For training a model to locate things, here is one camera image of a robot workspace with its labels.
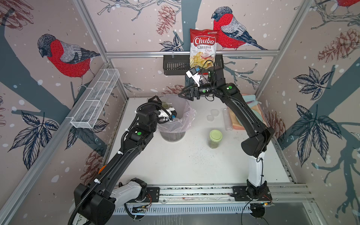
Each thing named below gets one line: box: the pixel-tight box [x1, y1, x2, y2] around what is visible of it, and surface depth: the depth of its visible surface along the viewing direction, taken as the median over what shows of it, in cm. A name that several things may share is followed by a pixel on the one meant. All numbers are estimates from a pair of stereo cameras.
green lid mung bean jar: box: [209, 129, 223, 150], surface depth 85 cm
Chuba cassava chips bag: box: [189, 28, 219, 69], surface depth 86 cm
